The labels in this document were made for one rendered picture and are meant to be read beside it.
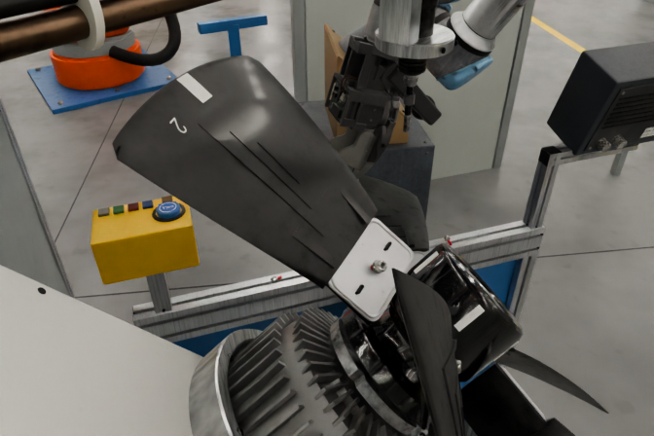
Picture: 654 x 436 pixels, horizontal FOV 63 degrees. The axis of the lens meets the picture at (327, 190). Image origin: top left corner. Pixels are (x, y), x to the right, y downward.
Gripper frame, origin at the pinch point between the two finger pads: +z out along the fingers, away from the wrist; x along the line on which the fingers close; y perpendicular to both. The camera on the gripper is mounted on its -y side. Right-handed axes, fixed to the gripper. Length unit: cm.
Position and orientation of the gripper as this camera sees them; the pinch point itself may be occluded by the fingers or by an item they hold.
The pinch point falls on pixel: (358, 173)
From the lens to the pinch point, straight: 81.5
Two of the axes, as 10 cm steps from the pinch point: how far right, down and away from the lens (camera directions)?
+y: -9.1, -0.8, -4.1
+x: 3.1, 5.2, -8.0
